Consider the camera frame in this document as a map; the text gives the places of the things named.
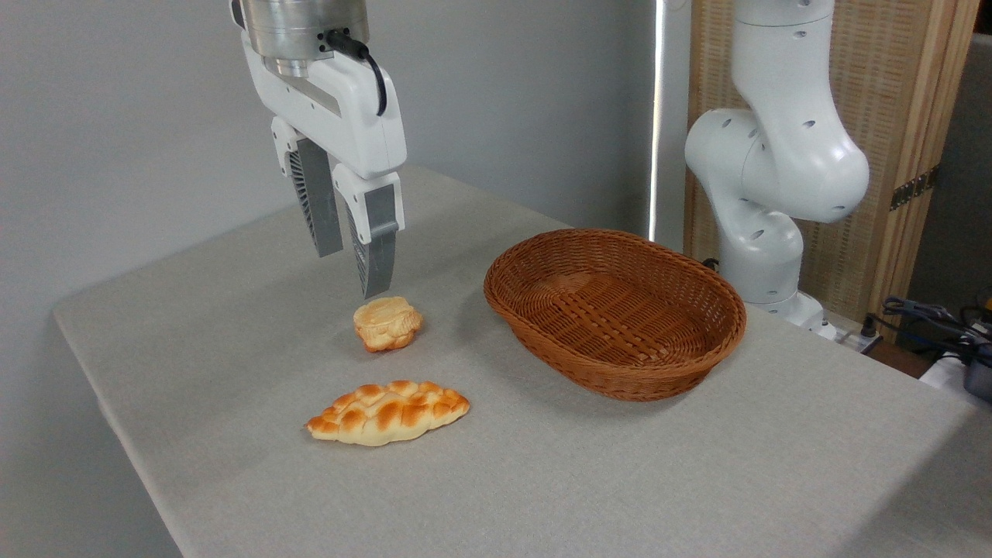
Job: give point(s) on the dark metal screen hinge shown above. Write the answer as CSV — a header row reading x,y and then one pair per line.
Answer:
x,y
914,187

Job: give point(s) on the brown wicker basket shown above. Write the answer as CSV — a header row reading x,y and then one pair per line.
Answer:
x,y
612,310

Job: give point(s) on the long braided bread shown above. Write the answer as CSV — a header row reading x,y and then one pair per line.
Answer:
x,y
387,415

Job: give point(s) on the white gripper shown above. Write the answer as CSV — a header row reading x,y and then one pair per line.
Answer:
x,y
349,116

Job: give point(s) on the small round bread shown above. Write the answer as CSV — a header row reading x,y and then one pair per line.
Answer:
x,y
387,324

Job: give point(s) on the wooden bamboo folding screen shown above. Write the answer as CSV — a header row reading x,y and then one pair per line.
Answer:
x,y
891,77

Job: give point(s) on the grey tablecloth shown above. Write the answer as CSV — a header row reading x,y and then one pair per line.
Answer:
x,y
620,480

